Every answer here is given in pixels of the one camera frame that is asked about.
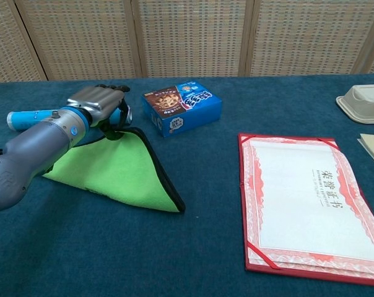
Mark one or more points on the grey and green cloth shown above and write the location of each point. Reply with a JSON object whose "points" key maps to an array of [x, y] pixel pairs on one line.
{"points": [[119, 173]]}

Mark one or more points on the beige lidded food container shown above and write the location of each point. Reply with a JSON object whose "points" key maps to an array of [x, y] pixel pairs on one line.
{"points": [[363, 106]]}

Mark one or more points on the white certificate red border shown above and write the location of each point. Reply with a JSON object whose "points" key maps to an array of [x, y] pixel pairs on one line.
{"points": [[298, 201]]}

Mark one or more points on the wooden rattan folding screen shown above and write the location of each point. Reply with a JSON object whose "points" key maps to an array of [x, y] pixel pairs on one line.
{"points": [[190, 37]]}

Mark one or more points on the red certificate folder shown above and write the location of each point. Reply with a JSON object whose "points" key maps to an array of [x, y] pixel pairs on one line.
{"points": [[241, 161]]}

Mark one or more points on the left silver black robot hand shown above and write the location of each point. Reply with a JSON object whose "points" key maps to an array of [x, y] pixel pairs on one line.
{"points": [[97, 100]]}

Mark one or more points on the blue cling film roll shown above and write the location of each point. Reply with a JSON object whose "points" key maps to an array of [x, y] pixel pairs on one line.
{"points": [[23, 119]]}

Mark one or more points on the blue cookie box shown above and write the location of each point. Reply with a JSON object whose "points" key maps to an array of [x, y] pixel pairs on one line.
{"points": [[187, 105]]}

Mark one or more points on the dark blue tablecloth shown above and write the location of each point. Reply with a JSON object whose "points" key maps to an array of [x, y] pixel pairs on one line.
{"points": [[205, 185]]}

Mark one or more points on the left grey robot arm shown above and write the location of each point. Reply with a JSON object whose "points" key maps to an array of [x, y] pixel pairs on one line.
{"points": [[32, 151]]}

